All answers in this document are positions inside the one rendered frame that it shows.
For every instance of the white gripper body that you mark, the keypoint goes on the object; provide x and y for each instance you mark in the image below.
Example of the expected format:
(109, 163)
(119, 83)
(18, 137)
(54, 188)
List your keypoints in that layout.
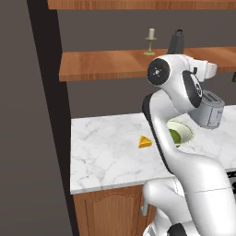
(212, 70)

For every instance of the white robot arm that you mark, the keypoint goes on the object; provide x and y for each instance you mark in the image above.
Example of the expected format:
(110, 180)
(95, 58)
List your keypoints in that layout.
(199, 184)

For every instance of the dark grey cheese grater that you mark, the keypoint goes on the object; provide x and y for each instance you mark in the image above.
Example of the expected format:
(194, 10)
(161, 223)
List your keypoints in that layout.
(176, 43)

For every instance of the white salad bowl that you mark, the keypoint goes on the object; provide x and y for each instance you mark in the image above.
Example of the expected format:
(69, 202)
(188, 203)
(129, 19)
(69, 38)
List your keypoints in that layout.
(186, 131)

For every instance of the yellow cheese wedge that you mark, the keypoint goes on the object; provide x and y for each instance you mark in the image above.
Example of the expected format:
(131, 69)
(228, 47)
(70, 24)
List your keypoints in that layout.
(144, 143)

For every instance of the wooden cabinet door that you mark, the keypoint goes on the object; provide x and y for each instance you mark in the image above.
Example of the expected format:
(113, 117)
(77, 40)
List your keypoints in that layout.
(110, 212)

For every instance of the dark grey fridge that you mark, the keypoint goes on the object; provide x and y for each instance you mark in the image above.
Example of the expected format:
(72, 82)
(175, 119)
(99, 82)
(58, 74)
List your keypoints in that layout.
(21, 123)

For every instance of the small black object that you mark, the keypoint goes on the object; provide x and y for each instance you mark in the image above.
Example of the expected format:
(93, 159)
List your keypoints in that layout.
(234, 77)

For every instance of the grey toaster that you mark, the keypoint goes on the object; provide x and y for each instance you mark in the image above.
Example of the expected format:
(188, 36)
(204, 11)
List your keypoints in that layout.
(210, 112)

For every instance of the olive candle holder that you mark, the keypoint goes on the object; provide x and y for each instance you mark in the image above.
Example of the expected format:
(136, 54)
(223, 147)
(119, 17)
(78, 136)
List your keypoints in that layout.
(150, 46)

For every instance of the cream candle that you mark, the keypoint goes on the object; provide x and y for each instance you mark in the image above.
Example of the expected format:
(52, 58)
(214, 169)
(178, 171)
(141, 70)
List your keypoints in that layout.
(151, 33)

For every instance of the green lettuce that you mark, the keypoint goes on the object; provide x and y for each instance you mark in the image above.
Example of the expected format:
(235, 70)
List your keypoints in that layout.
(175, 136)

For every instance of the thin wooden shelf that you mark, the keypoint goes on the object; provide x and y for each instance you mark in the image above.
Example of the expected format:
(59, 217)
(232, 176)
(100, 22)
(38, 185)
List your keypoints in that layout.
(138, 4)

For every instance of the thick wooden shelf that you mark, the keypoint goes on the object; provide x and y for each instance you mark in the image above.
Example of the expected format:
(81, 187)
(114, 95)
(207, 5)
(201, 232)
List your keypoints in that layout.
(104, 66)

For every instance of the black hob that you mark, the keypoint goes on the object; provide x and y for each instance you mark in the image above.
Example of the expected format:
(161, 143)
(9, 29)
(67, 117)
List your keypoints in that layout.
(232, 181)

